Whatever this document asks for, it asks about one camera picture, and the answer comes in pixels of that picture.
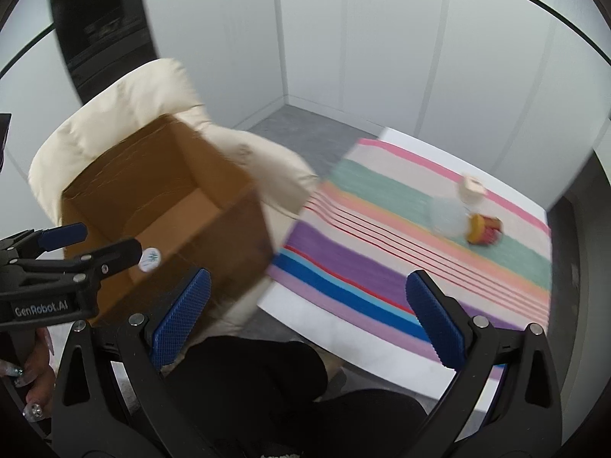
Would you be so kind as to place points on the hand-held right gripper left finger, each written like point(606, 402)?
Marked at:
point(184, 317)

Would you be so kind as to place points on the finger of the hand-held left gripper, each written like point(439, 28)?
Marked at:
point(64, 237)
point(119, 253)

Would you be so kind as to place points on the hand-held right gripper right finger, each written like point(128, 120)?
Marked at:
point(437, 317)

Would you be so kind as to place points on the white round badge green logo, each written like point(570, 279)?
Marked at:
point(149, 259)

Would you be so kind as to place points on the brown cardboard box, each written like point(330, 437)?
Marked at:
point(210, 229)

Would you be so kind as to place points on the person's left hand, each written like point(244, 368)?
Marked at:
point(38, 381)

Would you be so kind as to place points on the striped colourful mat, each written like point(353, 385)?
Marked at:
point(382, 248)

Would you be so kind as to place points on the clear plastic bottle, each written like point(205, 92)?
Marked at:
point(448, 219)

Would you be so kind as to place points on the red and yellow toy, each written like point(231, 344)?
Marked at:
point(487, 231)

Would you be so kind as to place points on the person's black trousers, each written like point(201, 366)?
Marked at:
point(286, 400)

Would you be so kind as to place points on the small beige block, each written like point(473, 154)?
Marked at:
point(472, 187)

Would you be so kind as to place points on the cream padded chair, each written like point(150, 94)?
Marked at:
point(119, 105)

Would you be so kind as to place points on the white table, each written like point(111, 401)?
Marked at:
point(420, 145)

